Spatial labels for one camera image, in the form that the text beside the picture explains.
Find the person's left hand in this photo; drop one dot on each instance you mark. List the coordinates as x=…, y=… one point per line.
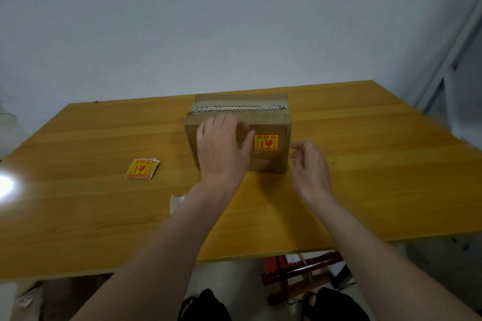
x=220, y=159

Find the orange warning sticker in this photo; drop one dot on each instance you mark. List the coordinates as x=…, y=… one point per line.
x=266, y=143

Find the person's right forearm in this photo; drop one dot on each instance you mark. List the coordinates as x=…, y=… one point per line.
x=376, y=260

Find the person's leg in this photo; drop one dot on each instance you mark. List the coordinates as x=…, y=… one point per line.
x=207, y=307
x=335, y=305

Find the striped packing tape strip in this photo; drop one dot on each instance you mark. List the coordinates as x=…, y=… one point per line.
x=260, y=109

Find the person's left leg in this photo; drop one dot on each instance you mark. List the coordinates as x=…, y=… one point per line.
x=207, y=307

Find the brown cardboard box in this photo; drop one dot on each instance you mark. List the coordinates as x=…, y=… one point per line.
x=271, y=121

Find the white sticker backing paper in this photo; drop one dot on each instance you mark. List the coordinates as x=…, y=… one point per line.
x=176, y=202

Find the stack of orange warning stickers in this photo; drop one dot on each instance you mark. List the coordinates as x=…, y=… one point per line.
x=141, y=169

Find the red metal frame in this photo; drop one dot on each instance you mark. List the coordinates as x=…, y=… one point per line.
x=297, y=270

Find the person's left thumb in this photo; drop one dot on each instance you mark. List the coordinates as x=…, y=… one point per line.
x=249, y=144

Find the person's right fingers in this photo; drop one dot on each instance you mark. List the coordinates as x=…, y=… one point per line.
x=299, y=153

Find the person's left forearm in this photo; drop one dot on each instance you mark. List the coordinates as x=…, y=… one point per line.
x=165, y=253

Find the person's right leg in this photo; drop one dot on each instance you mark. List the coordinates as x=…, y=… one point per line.
x=335, y=305

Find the person's right hand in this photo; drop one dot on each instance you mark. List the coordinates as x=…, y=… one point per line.
x=312, y=177

